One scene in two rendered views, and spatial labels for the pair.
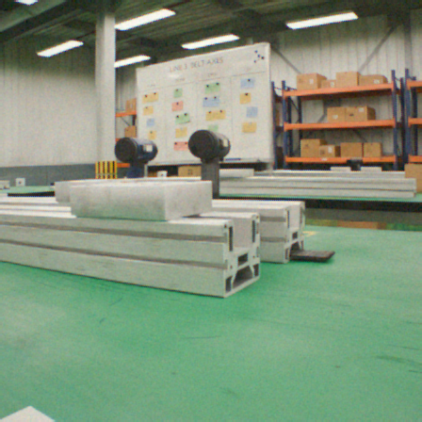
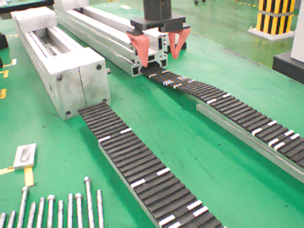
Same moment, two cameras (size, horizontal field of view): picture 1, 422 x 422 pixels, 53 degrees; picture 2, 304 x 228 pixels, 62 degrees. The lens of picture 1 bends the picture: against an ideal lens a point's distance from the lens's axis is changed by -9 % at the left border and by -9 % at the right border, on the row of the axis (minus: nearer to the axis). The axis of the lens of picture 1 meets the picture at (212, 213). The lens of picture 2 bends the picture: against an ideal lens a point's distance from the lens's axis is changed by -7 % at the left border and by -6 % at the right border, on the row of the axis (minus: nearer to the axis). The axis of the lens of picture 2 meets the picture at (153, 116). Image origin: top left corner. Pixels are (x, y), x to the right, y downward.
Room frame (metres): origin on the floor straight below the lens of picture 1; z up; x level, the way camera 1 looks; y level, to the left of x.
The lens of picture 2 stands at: (1.43, 0.98, 1.04)
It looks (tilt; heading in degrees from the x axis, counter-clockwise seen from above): 33 degrees down; 212
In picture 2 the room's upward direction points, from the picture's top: 4 degrees counter-clockwise
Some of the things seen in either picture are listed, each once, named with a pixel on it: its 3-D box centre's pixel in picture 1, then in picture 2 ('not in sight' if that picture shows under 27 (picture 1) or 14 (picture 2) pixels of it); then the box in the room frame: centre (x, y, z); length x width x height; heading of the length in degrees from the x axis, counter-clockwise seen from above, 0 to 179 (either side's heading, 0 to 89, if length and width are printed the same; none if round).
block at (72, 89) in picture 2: not in sight; (81, 80); (1.10, 0.62, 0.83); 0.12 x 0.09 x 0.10; 151
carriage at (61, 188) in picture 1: (101, 196); (35, 22); (0.89, 0.22, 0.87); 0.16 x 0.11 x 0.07; 61
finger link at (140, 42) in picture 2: not in sight; (148, 44); (0.96, 0.69, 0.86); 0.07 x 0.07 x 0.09; 60
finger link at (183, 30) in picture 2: not in sight; (169, 39); (0.91, 0.71, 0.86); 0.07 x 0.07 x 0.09; 60
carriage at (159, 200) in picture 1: (139, 208); (71, 4); (0.60, 0.10, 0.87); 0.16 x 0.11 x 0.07; 61
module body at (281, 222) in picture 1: (102, 220); (39, 37); (0.89, 0.22, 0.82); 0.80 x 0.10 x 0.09; 61
